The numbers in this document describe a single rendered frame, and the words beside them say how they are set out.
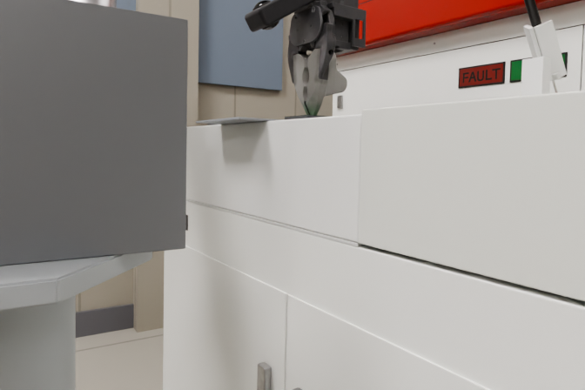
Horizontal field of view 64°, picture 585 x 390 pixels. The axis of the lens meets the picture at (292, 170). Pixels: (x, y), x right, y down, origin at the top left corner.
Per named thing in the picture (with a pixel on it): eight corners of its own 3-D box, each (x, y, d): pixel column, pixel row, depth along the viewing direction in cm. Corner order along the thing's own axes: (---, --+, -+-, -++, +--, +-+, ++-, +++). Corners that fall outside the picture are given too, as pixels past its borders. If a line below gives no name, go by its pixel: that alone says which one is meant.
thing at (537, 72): (537, 124, 68) (541, 30, 67) (565, 123, 64) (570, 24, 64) (514, 121, 64) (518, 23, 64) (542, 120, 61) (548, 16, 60)
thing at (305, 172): (216, 194, 101) (217, 129, 101) (415, 236, 56) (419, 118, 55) (174, 196, 96) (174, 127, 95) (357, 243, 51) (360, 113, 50)
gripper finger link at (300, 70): (337, 119, 68) (339, 55, 67) (304, 117, 64) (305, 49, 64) (324, 120, 70) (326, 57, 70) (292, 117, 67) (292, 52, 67)
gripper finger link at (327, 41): (335, 78, 61) (337, 10, 61) (326, 77, 60) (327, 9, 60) (313, 83, 65) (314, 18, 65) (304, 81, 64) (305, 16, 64)
